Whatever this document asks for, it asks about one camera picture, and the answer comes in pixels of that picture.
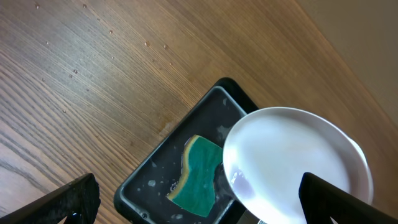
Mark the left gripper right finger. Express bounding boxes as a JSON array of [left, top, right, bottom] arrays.
[[298, 172, 397, 224]]

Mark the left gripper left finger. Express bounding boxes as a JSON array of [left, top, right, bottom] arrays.
[[1, 173, 101, 224]]

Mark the white plate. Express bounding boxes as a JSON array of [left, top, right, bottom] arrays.
[[223, 107, 374, 223]]

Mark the green yellow sponge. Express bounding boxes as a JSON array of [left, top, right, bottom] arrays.
[[167, 135, 223, 217]]

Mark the black sponge tray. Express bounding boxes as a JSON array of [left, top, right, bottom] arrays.
[[114, 77, 258, 223]]

